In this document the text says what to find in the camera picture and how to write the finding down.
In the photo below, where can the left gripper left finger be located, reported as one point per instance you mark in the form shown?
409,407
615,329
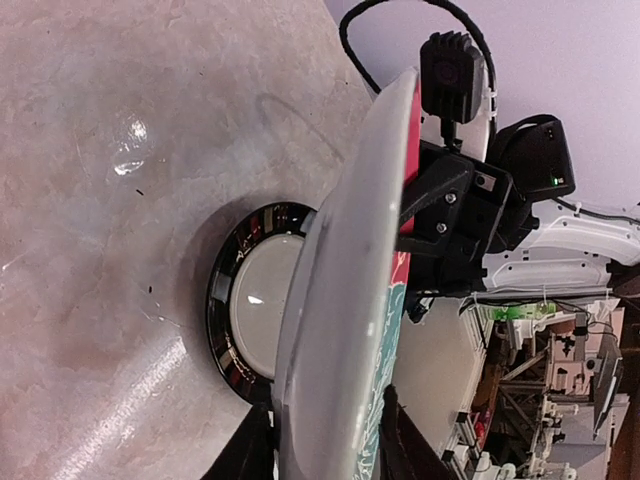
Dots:
249,454

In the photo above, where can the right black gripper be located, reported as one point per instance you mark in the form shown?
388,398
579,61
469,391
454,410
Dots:
450,213

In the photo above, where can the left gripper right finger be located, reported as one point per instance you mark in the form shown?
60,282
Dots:
406,455

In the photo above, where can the red teal patterned plate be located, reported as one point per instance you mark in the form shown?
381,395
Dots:
341,324

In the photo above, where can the black rimmed plate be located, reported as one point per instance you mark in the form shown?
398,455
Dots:
247,292

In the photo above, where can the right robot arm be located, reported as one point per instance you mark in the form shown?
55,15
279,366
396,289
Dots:
502,228

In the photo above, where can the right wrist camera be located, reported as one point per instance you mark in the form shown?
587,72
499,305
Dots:
452,75

